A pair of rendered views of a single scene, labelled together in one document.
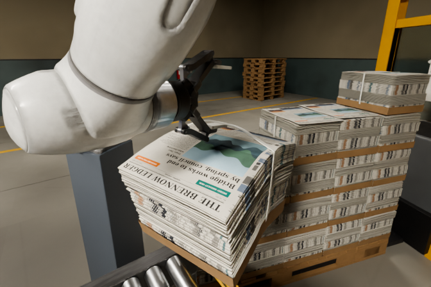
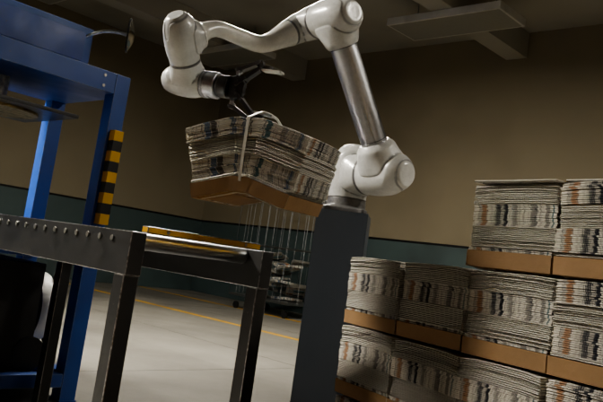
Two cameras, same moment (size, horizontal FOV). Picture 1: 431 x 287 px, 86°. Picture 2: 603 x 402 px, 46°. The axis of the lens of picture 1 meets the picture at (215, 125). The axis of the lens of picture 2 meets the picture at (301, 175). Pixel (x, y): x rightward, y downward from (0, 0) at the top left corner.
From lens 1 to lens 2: 2.31 m
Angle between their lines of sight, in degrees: 81
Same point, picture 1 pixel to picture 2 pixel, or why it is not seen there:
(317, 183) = (513, 327)
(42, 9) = not seen: outside the picture
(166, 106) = (205, 81)
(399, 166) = not seen: outside the picture
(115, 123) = (174, 77)
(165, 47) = (168, 45)
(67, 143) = (166, 83)
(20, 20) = not seen: outside the picture
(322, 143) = (520, 228)
